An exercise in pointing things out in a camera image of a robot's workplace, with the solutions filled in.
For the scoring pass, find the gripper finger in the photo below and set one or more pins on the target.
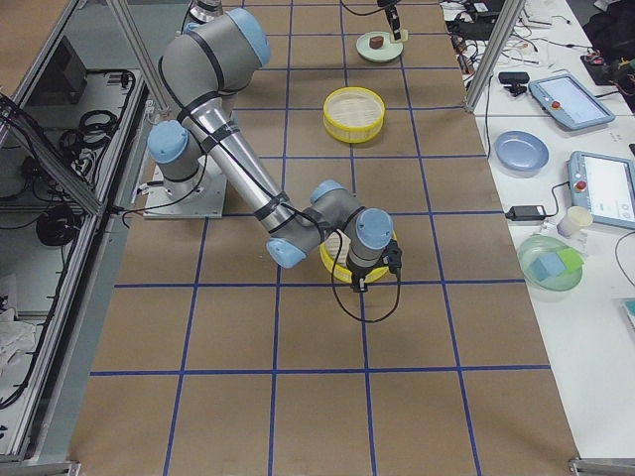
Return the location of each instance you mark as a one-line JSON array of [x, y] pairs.
[[394, 22]]

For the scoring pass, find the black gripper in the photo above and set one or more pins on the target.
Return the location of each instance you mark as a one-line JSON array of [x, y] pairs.
[[359, 274]]

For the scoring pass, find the dark purple bun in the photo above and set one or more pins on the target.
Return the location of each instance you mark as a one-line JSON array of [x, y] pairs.
[[376, 42]]

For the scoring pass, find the yellow steamer basket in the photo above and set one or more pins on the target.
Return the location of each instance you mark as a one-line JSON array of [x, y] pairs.
[[333, 252], [353, 115]]

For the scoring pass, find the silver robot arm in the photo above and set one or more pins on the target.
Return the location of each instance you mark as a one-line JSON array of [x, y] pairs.
[[203, 67]]

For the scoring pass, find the mint green plate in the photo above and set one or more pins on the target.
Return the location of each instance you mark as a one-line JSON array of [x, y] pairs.
[[390, 51]]

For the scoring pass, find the black power adapter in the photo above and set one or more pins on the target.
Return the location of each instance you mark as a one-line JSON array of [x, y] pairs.
[[526, 213]]

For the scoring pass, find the black webcam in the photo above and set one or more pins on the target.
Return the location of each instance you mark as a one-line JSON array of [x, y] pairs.
[[515, 82]]

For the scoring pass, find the clear green bowl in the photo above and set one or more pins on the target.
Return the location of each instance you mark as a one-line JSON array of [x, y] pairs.
[[538, 245]]

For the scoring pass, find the blue sponge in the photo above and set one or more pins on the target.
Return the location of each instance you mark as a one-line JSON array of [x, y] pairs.
[[547, 266]]

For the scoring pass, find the blue plate on side table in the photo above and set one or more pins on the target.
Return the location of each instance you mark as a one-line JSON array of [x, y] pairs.
[[521, 154]]

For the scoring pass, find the green sponge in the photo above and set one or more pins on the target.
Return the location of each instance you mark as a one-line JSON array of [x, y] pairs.
[[571, 259]]

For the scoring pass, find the paper cup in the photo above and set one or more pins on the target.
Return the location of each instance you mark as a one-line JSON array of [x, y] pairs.
[[574, 219]]

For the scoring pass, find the far teach pendant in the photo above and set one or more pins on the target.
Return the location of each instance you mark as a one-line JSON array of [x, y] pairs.
[[567, 101]]

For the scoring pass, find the teach pendant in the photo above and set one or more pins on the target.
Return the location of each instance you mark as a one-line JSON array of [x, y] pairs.
[[567, 101], [603, 185]]

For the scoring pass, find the near teach pendant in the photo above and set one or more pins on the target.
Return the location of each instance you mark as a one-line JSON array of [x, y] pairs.
[[603, 185]]

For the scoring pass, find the aluminium frame post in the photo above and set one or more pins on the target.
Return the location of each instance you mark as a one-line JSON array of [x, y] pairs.
[[501, 32]]

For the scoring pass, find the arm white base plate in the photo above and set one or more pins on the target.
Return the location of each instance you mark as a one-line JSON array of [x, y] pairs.
[[199, 197]]

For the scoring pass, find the aluminium frame cage left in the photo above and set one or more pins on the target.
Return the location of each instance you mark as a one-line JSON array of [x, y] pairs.
[[59, 238]]

